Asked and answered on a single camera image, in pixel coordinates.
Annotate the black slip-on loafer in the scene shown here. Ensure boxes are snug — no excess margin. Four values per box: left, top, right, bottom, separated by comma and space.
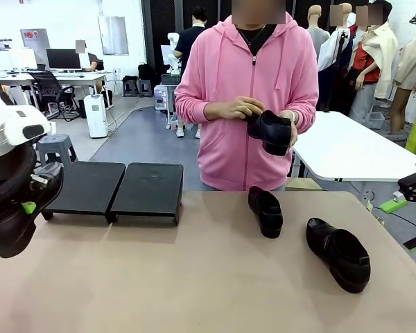
305, 217, 372, 294
248, 185, 284, 239

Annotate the person's right forearm pink sleeve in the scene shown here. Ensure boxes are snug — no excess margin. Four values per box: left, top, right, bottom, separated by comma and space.
175, 92, 212, 123

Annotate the person's left forearm pink sleeve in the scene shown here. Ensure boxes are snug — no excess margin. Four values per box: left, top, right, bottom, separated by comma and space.
293, 100, 319, 135

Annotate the black shoe stand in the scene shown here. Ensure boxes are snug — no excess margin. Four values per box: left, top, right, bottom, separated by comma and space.
41, 161, 127, 223
105, 162, 184, 227

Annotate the person's left hand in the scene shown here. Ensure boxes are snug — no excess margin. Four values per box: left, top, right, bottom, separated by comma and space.
279, 110, 300, 148

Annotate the person's right hand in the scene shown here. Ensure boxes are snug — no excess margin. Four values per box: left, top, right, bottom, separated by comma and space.
202, 96, 266, 123

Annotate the gray plastic stool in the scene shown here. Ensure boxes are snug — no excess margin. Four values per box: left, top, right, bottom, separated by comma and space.
36, 134, 78, 167

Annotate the white table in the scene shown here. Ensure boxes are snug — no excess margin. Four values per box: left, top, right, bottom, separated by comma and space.
293, 110, 416, 183

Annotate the clear plastic bin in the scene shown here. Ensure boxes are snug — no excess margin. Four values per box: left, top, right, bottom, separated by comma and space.
368, 112, 385, 130

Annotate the cardboard box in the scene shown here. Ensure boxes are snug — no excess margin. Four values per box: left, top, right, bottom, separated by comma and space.
286, 180, 325, 191

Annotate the white air purifier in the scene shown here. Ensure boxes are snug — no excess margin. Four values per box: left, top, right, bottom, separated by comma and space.
83, 94, 109, 139

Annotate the black armrest office chair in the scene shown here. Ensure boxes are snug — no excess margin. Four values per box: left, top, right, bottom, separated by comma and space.
31, 71, 76, 123

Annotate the white office desk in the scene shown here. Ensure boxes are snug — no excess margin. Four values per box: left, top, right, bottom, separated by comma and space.
0, 71, 108, 105

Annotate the white computer monitor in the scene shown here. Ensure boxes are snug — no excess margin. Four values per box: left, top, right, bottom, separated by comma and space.
8, 48, 37, 69

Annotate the mannequin bucket hat beige jacket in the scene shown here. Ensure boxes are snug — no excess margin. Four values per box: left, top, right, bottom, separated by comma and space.
390, 8, 416, 136

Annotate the black computer monitor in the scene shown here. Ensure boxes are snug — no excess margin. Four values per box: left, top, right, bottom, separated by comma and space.
46, 48, 82, 70

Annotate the mannequin cream jacket red top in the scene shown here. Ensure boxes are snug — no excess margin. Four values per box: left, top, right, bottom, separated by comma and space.
346, 0, 399, 117

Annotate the seated person dark shirt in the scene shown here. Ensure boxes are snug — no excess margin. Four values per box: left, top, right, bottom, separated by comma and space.
75, 40, 105, 95

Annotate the black low stool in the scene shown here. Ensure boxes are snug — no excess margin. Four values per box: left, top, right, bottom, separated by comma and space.
138, 79, 154, 98
123, 79, 139, 97

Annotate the gray board red sign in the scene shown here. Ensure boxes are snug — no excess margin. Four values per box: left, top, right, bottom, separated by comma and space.
19, 28, 51, 53

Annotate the mannequin white navy jacket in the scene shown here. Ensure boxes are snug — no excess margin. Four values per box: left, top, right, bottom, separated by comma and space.
317, 2, 354, 114

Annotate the equipment cart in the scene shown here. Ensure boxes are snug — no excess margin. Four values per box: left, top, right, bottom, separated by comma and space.
154, 74, 181, 130

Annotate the black backpack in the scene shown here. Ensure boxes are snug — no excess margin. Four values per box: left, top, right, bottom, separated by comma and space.
137, 62, 154, 81

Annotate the mannequin gray top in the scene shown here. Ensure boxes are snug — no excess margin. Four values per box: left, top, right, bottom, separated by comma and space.
305, 3, 331, 63

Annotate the black undershirt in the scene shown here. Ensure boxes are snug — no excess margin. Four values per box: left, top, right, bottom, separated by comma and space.
237, 23, 277, 56

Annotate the person in pink hoodie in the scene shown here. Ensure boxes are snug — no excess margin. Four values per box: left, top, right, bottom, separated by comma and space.
175, 13, 320, 191

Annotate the small white robot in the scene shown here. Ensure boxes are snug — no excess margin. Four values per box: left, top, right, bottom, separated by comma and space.
166, 33, 183, 76

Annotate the standing person black shirt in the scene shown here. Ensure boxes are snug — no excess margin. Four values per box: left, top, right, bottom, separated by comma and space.
175, 6, 209, 139

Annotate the thin black cable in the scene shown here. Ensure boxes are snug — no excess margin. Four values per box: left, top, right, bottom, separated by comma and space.
390, 210, 416, 232

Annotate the wall whiteboard panel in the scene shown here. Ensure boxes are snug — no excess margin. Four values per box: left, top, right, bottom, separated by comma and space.
97, 15, 130, 56

